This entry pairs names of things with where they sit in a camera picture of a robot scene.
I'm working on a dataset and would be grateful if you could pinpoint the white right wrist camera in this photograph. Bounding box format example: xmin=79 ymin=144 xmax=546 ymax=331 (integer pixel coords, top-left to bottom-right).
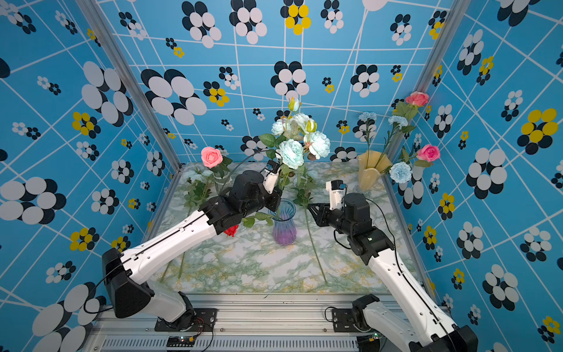
xmin=325 ymin=180 xmax=347 ymax=211

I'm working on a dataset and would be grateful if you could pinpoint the small green circuit board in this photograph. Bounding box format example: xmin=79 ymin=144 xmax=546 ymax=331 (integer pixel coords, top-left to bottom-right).
xmin=166 ymin=335 xmax=196 ymax=350

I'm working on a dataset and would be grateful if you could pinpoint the clear ribbed glass vase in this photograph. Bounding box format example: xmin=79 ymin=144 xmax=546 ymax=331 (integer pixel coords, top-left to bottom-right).
xmin=213 ymin=172 xmax=233 ymax=194

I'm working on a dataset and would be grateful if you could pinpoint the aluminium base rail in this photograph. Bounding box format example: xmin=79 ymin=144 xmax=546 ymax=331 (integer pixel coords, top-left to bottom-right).
xmin=83 ymin=293 xmax=405 ymax=351

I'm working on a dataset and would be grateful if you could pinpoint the white blue flower bunch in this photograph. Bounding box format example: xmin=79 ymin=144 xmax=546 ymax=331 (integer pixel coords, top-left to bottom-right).
xmin=258 ymin=96 xmax=331 ymax=208

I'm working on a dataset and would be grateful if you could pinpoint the pink and blue flower bunch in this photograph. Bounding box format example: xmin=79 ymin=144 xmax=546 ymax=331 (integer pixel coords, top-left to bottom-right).
xmin=358 ymin=91 xmax=441 ymax=185

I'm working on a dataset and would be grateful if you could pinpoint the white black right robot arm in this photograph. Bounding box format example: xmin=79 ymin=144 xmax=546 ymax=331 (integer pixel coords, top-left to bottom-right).
xmin=308 ymin=191 xmax=478 ymax=351

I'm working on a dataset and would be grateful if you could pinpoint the pink rose stem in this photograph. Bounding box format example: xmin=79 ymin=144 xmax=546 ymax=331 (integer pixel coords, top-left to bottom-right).
xmin=201 ymin=147 xmax=233 ymax=177

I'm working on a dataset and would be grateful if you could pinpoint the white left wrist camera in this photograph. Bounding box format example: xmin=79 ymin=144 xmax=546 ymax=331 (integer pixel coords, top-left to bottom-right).
xmin=260 ymin=160 xmax=280 ymax=194

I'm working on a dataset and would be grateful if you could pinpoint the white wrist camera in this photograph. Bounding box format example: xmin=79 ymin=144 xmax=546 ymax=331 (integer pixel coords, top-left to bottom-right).
xmin=325 ymin=180 xmax=347 ymax=211
xmin=260 ymin=160 xmax=280 ymax=194

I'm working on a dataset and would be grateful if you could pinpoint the purple blue glass vase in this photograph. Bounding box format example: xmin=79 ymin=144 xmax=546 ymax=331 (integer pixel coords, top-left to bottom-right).
xmin=270 ymin=199 xmax=297 ymax=246

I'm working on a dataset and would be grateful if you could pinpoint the white blue flower stem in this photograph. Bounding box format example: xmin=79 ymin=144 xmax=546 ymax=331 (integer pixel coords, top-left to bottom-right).
xmin=293 ymin=165 xmax=328 ymax=284

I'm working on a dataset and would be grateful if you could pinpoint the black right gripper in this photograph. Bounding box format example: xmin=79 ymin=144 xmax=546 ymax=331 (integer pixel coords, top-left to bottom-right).
xmin=308 ymin=202 xmax=356 ymax=238

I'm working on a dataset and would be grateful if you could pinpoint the yellow fluted glass vase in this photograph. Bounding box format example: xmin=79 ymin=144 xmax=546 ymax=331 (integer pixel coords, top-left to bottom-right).
xmin=357 ymin=150 xmax=392 ymax=192

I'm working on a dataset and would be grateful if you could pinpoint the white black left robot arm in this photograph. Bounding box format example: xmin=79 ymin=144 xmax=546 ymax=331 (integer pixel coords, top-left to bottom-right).
xmin=102 ymin=166 xmax=282 ymax=331

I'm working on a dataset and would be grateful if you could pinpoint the red rose stem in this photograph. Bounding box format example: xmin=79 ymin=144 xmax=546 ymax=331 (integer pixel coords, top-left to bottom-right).
xmin=224 ymin=211 xmax=274 ymax=237

